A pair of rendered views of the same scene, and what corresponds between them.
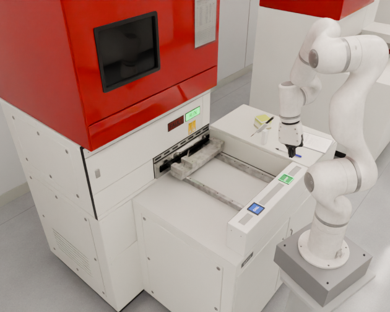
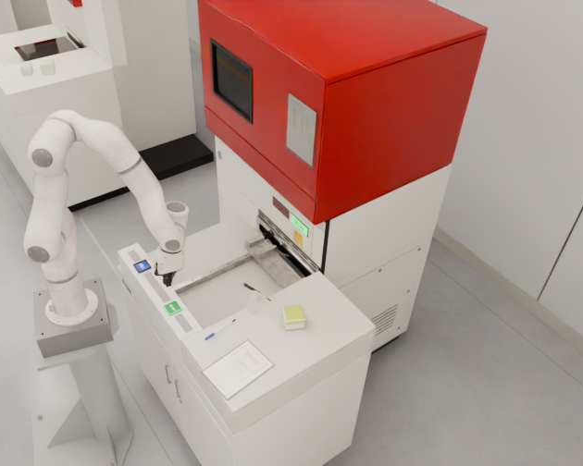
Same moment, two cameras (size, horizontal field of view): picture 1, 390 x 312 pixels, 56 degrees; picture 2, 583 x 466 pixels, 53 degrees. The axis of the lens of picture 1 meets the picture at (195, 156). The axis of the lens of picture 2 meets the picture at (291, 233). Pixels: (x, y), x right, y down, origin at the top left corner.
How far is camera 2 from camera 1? 2.73 m
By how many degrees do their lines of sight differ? 75
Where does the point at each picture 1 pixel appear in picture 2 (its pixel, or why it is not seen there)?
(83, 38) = (204, 39)
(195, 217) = (190, 253)
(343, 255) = (49, 309)
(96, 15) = (212, 30)
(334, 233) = not seen: hidden behind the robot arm
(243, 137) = (277, 296)
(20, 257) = not seen: hidden behind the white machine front
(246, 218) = (135, 257)
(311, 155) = (205, 353)
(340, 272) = (41, 308)
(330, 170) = not seen: hidden behind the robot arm
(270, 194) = (157, 286)
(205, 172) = (260, 276)
